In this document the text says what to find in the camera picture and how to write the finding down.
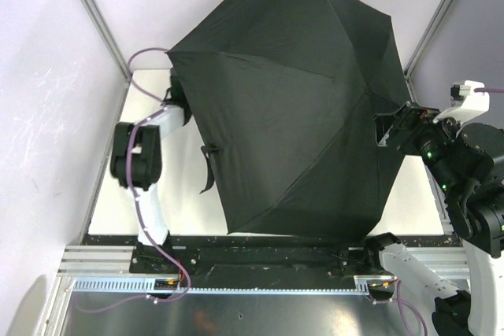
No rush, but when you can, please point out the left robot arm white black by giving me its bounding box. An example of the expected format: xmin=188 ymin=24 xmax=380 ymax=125
xmin=109 ymin=68 xmax=192 ymax=246

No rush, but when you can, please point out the aluminium frame post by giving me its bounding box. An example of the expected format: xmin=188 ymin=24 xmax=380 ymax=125
xmin=80 ymin=0 xmax=131 ymax=83
xmin=403 ymin=0 xmax=455 ymax=79

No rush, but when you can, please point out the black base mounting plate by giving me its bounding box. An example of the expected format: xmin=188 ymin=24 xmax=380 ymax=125
xmin=80 ymin=233 xmax=465 ymax=274

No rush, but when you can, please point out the right aluminium frame post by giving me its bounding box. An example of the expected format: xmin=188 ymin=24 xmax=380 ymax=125
xmin=403 ymin=0 xmax=455 ymax=79

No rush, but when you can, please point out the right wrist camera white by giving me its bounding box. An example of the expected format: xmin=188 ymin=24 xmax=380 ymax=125
xmin=434 ymin=80 xmax=490 ymax=125

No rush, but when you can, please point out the left aluminium frame post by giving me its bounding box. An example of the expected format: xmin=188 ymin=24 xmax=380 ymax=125
xmin=80 ymin=0 xmax=131 ymax=83

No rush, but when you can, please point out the left aluminium table rail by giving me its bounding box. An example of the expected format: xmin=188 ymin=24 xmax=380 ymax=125
xmin=76 ymin=79 xmax=131 ymax=245

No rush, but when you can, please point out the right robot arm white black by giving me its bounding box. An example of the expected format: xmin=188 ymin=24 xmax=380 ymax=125
xmin=365 ymin=102 xmax=503 ymax=335

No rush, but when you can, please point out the slotted grey cable duct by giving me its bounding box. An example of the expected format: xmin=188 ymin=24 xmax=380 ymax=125
xmin=72 ymin=276 xmax=395 ymax=295

